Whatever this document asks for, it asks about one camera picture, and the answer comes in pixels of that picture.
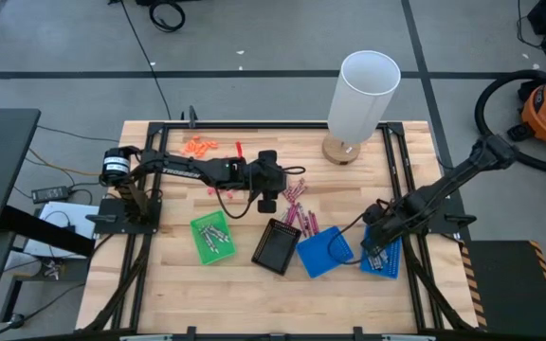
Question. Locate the white shade table lamp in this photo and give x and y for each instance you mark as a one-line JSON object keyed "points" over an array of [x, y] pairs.
{"points": [[363, 95]]}

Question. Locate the red tag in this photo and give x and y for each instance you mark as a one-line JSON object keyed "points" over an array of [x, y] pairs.
{"points": [[239, 149]]}

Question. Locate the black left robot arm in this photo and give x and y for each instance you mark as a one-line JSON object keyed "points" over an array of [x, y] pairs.
{"points": [[183, 168]]}

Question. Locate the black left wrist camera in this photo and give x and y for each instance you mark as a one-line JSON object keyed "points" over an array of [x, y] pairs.
{"points": [[267, 206]]}

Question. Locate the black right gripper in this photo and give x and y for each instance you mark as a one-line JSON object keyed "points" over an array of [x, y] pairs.
{"points": [[387, 220]]}

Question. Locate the black stand leg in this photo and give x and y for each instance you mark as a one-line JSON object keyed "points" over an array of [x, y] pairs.
{"points": [[41, 229]]}

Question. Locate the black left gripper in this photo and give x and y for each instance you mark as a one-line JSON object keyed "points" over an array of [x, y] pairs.
{"points": [[268, 175]]}

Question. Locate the black mat striped edge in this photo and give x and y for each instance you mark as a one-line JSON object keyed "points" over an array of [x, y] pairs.
{"points": [[510, 284]]}

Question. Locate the magenta crayon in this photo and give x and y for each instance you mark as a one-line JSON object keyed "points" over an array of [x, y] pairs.
{"points": [[292, 214], [300, 216]]}

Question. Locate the black power adapter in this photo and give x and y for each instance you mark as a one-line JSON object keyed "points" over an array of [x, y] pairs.
{"points": [[50, 194]]}

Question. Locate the metal keys bundle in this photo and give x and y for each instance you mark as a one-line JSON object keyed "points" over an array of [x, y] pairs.
{"points": [[52, 270]]}

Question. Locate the black plastic basket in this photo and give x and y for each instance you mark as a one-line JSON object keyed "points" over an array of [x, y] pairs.
{"points": [[275, 246]]}

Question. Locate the pile of crayons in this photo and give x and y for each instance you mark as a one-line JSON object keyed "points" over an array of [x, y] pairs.
{"points": [[212, 237]]}

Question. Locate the blue plastic basket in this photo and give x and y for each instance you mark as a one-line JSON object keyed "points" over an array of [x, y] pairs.
{"points": [[322, 253], [394, 265]]}

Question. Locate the white paper sheet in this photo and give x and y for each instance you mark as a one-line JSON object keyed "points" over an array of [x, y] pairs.
{"points": [[64, 213]]}

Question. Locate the green plastic basket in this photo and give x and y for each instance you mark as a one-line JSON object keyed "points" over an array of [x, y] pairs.
{"points": [[225, 256]]}

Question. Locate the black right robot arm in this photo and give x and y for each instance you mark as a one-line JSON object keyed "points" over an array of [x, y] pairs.
{"points": [[458, 175]]}

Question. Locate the pink crayon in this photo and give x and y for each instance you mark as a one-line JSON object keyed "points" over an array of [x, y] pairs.
{"points": [[308, 224], [297, 186], [292, 194], [314, 222]]}

